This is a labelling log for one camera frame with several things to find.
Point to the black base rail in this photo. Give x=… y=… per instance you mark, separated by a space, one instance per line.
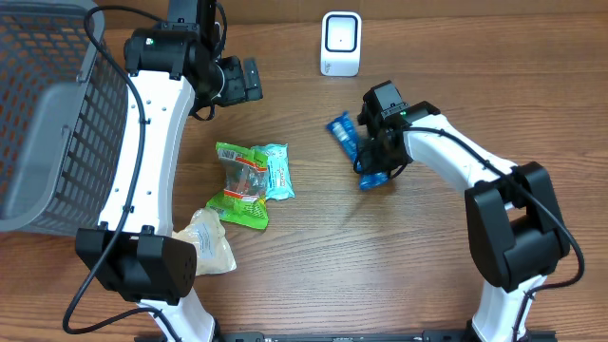
x=426 y=336

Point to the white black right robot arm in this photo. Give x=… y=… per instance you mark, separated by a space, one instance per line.
x=515 y=230

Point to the white barcode scanner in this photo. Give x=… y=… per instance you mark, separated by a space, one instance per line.
x=340 y=52

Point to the dark grey plastic basket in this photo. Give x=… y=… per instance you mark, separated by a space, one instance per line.
x=63 y=111

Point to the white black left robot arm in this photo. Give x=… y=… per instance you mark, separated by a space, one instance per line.
x=172 y=70

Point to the teal wet wipes pack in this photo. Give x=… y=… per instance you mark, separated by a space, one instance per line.
x=279 y=186

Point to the green clear snack bag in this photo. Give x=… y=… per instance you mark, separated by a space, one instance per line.
x=243 y=198

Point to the blue snack bar wrapper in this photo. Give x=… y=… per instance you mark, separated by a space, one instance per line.
x=342 y=128

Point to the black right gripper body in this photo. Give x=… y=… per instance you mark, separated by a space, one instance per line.
x=374 y=157

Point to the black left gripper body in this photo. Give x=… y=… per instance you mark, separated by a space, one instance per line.
x=234 y=89

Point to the beige clear plastic bag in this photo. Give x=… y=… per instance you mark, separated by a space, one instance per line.
x=206 y=233

